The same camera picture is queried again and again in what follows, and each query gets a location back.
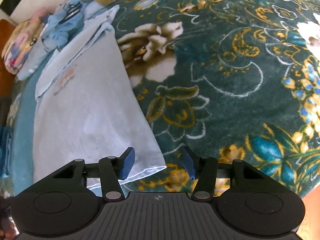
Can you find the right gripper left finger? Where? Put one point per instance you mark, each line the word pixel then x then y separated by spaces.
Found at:
pixel 113 169

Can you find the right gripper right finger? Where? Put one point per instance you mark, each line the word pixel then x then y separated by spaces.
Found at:
pixel 202 169

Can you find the pale blue t-shirt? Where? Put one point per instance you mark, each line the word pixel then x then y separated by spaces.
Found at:
pixel 86 108

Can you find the teal floral blanket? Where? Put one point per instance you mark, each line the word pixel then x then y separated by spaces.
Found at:
pixel 230 79

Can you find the light blue floral quilt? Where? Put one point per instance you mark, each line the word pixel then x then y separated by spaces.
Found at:
pixel 38 53

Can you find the blue garment striped trim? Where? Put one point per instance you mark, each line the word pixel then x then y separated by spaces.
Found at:
pixel 62 24

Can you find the pink floral pillow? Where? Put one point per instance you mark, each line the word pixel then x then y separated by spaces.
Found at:
pixel 22 40

